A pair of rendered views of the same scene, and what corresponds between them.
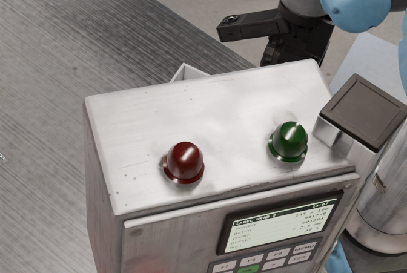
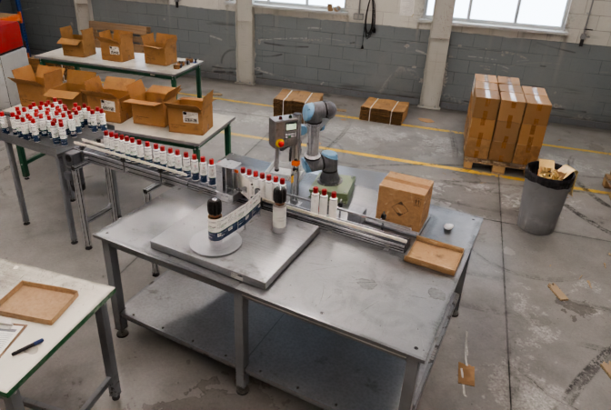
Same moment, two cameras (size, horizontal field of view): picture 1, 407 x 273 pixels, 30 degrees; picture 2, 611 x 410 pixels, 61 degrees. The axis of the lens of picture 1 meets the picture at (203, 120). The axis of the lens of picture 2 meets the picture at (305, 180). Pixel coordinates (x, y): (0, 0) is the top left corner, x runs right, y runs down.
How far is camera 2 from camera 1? 3.00 m
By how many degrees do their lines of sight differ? 28
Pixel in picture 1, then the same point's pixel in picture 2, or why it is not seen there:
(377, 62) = not seen: hidden behind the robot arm
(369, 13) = (304, 130)
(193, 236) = (282, 126)
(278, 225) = (291, 125)
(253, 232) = (288, 126)
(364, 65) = not seen: hidden behind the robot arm
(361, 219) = (308, 155)
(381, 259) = (313, 162)
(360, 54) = not seen: hidden behind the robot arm
